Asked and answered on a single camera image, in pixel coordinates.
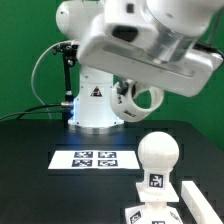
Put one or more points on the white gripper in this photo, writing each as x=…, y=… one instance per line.
x=163, y=63

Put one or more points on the white lamp bulb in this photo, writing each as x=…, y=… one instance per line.
x=158, y=153

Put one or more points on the white lamp base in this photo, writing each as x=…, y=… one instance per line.
x=155, y=207

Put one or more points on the white lamp shade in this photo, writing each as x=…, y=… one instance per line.
x=125, y=107

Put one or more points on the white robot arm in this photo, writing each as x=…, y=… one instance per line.
x=92, y=113

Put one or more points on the white marker sheet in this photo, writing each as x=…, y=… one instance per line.
x=93, y=159

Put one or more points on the black camera stand pole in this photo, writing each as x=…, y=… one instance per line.
x=67, y=113

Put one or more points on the black camera on stand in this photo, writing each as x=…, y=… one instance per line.
x=68, y=47

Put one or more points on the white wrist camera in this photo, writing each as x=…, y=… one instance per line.
x=130, y=21

